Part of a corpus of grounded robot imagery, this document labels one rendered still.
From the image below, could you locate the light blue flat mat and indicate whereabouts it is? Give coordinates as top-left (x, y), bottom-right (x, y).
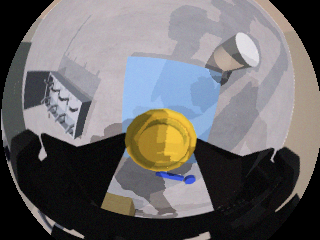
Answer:
top-left (121, 56), bottom-right (221, 141)

